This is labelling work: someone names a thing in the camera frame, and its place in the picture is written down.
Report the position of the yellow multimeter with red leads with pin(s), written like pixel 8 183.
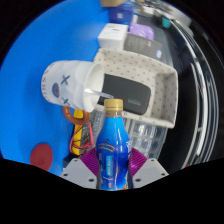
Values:
pixel 80 136

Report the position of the dark grey upright box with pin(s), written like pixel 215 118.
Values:
pixel 143 46

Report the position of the blue box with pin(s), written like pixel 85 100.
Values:
pixel 120 14

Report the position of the blue drink bottle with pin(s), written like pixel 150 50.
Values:
pixel 112 146

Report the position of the purple bag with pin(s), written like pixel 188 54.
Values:
pixel 141 31

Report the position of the white cardboard box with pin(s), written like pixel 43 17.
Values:
pixel 112 36

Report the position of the black rectangular speaker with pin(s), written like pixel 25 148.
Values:
pixel 128 95

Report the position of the beige dotted storage tray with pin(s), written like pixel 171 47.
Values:
pixel 140 68

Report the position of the spoon in mug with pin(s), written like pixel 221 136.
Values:
pixel 98 93

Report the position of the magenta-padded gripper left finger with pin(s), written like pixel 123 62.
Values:
pixel 78 171

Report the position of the flat round red coaster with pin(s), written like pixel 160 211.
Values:
pixel 41 157

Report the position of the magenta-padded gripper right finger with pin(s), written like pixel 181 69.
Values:
pixel 148 171

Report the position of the dark overhead shelf unit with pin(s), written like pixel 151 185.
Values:
pixel 196 83

